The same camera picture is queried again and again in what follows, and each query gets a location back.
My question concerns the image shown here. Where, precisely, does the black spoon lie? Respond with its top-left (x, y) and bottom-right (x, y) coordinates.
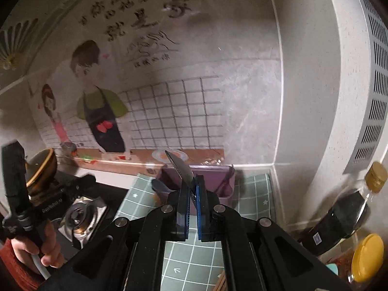
top-left (214, 166), bottom-right (235, 197)
top-left (165, 150), bottom-right (196, 193)

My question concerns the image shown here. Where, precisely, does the teal cap salt shaker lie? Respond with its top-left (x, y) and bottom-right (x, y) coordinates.
top-left (326, 263), bottom-right (339, 275)

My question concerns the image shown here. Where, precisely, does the purple utensil holder box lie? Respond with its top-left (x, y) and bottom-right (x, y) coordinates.
top-left (156, 166), bottom-right (235, 206)

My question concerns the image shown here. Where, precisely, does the black pan with lid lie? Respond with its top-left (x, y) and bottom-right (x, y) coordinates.
top-left (25, 148), bottom-right (57, 197)

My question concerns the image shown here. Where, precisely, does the black gas stove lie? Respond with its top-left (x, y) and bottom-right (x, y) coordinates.
top-left (50, 171), bottom-right (128, 261)

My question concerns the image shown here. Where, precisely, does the green checkered table mat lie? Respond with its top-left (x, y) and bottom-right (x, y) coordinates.
top-left (116, 171), bottom-right (275, 290)

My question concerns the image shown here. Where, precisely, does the yellow lid spice jar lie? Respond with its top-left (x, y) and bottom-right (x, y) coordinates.
top-left (335, 233), bottom-right (385, 286)

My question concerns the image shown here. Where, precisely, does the person left hand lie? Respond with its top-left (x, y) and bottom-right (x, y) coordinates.
top-left (11, 221), bottom-right (65, 274)

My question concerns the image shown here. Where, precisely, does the soy sauce bottle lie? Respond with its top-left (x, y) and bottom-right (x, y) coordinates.
top-left (299, 162), bottom-right (387, 256)

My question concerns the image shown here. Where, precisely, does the cartoon couple wall sticker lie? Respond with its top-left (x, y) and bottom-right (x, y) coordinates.
top-left (28, 0), bottom-right (224, 160)

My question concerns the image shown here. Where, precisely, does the wooden chopstick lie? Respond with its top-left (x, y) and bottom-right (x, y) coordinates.
top-left (213, 271), bottom-right (227, 291)

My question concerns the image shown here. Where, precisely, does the white ventilation grille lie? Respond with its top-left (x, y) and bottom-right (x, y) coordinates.
top-left (344, 0), bottom-right (387, 173)

